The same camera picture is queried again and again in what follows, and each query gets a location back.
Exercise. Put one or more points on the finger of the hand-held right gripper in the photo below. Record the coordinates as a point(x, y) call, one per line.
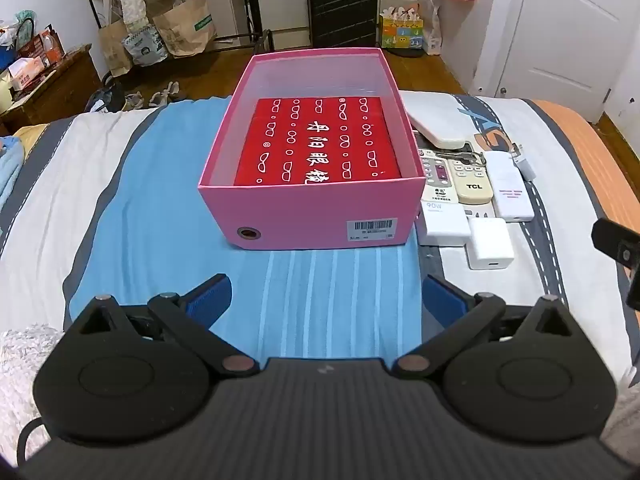
point(612, 242)

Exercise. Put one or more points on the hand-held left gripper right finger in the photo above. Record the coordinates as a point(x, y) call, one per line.
point(442, 301)

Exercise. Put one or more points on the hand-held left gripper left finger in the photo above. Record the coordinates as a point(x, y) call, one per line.
point(210, 300)

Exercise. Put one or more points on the white cube charger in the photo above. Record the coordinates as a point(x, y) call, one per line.
point(490, 242)

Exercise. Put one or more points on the white power bank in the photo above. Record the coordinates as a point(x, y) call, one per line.
point(510, 190)

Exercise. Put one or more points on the small grey adapter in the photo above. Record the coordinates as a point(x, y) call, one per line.
point(525, 162)

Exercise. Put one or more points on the pink cardboard box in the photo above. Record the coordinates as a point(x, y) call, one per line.
point(300, 220)

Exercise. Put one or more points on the cream remote with display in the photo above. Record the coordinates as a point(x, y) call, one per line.
point(470, 182)

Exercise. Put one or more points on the white remote with grey buttons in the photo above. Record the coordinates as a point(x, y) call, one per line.
point(436, 175)

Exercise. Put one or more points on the bunch of keys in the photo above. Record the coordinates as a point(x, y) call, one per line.
point(472, 152)

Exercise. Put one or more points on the striped bed sheet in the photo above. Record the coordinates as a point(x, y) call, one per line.
point(150, 210)

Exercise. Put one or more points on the red printed cloth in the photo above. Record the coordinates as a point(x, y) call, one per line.
point(320, 140)

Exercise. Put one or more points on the fluffy white blanket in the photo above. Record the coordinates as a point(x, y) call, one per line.
point(25, 375)

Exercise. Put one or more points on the pair of slippers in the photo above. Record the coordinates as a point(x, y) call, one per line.
point(167, 95)

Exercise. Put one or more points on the white door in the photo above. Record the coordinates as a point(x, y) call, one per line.
point(565, 30)

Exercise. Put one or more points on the dark bag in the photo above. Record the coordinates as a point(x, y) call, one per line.
point(105, 100)

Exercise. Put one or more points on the light blue blanket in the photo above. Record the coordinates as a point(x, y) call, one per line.
point(9, 170)

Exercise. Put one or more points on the wooden nightstand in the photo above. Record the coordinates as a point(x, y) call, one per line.
point(55, 92)

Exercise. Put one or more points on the white green plastic bag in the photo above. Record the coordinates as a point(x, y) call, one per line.
point(145, 45)

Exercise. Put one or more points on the small brown paper bag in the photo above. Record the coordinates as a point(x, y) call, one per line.
point(115, 50)

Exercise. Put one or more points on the colourful gift bag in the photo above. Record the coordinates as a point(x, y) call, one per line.
point(400, 32)

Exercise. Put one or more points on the large brown paper bag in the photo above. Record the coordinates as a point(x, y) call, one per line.
point(185, 25)

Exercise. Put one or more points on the clear white plastic bag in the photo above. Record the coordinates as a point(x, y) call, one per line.
point(432, 25)

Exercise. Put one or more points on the black clothes rack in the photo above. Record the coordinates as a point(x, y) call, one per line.
point(250, 10)

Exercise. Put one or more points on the tissue box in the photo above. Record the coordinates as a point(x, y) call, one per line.
point(25, 72)

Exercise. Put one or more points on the red basket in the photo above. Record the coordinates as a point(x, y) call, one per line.
point(42, 45)

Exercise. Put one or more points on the black suitcase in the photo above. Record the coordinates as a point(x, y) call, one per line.
point(342, 5)

